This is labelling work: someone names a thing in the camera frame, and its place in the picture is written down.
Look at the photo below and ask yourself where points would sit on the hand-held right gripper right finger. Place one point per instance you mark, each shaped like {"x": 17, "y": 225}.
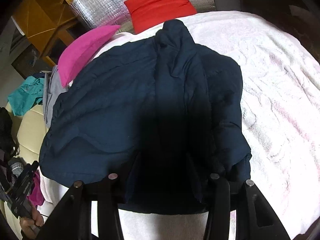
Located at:
{"x": 220, "y": 195}

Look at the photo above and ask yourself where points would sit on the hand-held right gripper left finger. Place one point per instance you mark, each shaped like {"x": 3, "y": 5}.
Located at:
{"x": 110, "y": 192}

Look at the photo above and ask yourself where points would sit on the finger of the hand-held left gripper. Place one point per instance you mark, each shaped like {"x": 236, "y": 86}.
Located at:
{"x": 32, "y": 168}

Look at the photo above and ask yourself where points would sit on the navy zip jacket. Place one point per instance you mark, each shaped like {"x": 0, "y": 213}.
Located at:
{"x": 150, "y": 92}

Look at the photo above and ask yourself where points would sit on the person's left hand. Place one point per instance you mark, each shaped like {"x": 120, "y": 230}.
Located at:
{"x": 31, "y": 223}

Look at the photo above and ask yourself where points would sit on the magenta towel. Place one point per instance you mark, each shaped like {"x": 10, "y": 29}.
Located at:
{"x": 36, "y": 192}

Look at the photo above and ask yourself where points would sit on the grey knitted sweater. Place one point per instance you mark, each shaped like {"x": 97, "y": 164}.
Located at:
{"x": 16, "y": 167}

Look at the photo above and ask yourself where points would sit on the cream sofa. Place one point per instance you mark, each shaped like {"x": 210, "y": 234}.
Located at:
{"x": 30, "y": 135}

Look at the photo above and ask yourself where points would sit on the black garment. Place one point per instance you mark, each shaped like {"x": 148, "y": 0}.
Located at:
{"x": 6, "y": 130}

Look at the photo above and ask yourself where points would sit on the teal garment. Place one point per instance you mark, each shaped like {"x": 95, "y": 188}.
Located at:
{"x": 25, "y": 95}

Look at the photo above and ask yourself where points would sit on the grey garment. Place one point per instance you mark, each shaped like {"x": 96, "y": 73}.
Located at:
{"x": 51, "y": 90}

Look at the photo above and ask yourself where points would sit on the white textured bed blanket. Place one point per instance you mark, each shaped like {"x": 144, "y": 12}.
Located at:
{"x": 275, "y": 92}

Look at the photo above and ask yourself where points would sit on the magenta pillow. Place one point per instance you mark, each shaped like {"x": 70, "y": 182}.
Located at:
{"x": 82, "y": 50}

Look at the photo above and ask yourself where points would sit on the silver foil insulation panel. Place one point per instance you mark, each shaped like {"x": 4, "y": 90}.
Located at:
{"x": 100, "y": 5}

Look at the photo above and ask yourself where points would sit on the red pillow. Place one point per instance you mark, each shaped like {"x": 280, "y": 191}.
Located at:
{"x": 160, "y": 2}

